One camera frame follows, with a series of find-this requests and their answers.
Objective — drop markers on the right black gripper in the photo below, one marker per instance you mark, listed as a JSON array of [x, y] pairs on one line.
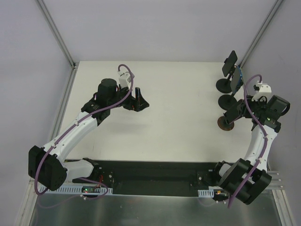
[[241, 109]]

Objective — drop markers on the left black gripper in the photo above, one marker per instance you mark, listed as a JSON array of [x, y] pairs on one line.
[[131, 102]]

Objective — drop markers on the black phone with red case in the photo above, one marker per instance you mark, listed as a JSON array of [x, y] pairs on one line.
[[233, 113]]

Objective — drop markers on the black clamp phone stand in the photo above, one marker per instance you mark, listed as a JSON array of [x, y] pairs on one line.
[[226, 101]]

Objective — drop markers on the brown base phone stand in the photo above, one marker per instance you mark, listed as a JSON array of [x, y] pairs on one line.
[[222, 124]]

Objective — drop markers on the black round base phone stand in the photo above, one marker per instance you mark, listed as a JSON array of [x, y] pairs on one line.
[[223, 85]]

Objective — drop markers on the blue edged black phone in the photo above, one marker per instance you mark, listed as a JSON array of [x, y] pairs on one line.
[[236, 81]]

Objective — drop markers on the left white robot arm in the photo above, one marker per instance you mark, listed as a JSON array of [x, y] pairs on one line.
[[47, 164]]

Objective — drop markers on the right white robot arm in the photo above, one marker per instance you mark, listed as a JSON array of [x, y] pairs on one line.
[[247, 178]]

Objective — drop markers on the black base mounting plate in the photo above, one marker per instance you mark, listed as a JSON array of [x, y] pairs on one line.
[[157, 178]]

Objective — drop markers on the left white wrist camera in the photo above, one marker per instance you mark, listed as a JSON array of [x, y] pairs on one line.
[[124, 79]]

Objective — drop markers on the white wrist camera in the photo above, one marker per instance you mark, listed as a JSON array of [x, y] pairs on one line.
[[124, 79], [261, 90]]

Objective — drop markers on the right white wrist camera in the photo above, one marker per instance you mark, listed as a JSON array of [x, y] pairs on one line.
[[261, 90]]

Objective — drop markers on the right white cable duct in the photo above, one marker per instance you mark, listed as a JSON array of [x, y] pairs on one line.
[[212, 192]]

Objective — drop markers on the white cable duct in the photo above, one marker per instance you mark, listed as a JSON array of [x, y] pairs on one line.
[[80, 189], [212, 192]]

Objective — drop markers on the right aluminium frame post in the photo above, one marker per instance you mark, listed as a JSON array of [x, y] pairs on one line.
[[260, 33]]

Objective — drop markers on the aluminium frame post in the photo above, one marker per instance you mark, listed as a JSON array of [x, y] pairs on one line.
[[56, 34], [260, 33]]

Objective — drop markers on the left white cable duct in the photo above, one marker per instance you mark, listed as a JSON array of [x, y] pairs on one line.
[[80, 189]]

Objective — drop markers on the left aluminium frame post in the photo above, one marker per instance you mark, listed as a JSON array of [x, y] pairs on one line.
[[56, 34]]

